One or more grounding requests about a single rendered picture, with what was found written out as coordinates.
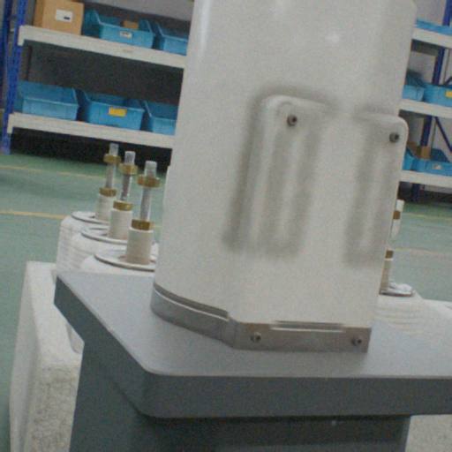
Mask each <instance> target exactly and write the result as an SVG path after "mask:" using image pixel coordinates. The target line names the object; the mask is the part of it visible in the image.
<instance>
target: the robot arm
mask: <svg viewBox="0 0 452 452"><path fill-rule="evenodd" d="M418 5H419V0H194V6H193V12H192V24H191V31H190V36H189V43H188V50H187V56H186V61H185V74H184V79H183V86H182V93H181V99H180V104H179V111H178V112H177V123H176V129H175V136H174V142H173V148H172V154H171V161H170V167H169V178H168V185H167V191H166V197H165V204H164V210H163V216H162V217H163V218H162V231H161V237H160V243H159V250H158V256H157V262H156V269H155V275H154V280H153V287H152V293H151V299H150V307H151V309H152V311H153V312H156V313H157V314H158V315H159V316H161V317H162V318H163V319H164V320H166V321H168V322H170V323H172V324H174V325H176V326H179V327H181V328H185V329H188V330H190V331H192V332H196V333H199V334H203V335H208V336H211V337H213V338H216V339H219V340H221V341H223V342H224V343H227V344H228V345H229V346H230V347H231V348H233V349H237V350H286V351H321V352H355V353H367V352H368V351H369V345H370V340H371V334H372V330H373V321H374V315H375V310H376V305H377V300H378V295H379V290H380V281H381V276H382V270H383V265H384V260H385V256H386V250H387V245H388V236H389V231H390V225H392V221H393V215H394V211H395V205H396V196H397V191H398V186H399V181H400V176H401V170H402V166H403V157H404V151H405V146H406V141H407V136H408V126H407V124H406V122H405V121H404V120H403V119H402V118H400V117H398V113H399V109H400V103H401V98H402V93H403V83H404V78H405V73H406V68H407V63H408V57H409V53H410V47H411V38H412V33H413V27H414V23H415V18H416V13H418Z"/></svg>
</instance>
